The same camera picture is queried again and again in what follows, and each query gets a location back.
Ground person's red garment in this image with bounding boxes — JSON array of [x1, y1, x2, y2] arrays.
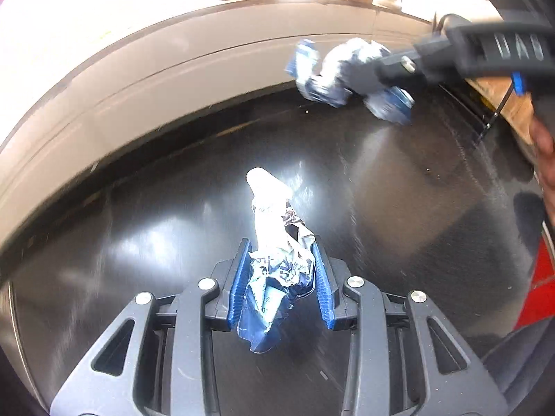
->
[[512, 234, 555, 334]]

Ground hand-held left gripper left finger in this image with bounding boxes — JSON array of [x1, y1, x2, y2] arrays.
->
[[50, 238, 252, 416]]

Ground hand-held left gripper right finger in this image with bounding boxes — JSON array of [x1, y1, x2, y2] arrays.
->
[[310, 240, 508, 416]]

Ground person's grey trousers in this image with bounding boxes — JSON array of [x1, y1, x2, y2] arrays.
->
[[477, 325, 555, 416]]

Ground black metal rack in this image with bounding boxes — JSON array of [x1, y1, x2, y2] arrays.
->
[[431, 13, 516, 144]]

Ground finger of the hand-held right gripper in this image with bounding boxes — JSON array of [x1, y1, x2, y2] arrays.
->
[[285, 38, 322, 100], [351, 50, 434, 127]]

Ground person's right forearm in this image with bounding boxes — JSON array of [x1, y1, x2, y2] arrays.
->
[[530, 113, 555, 230]]

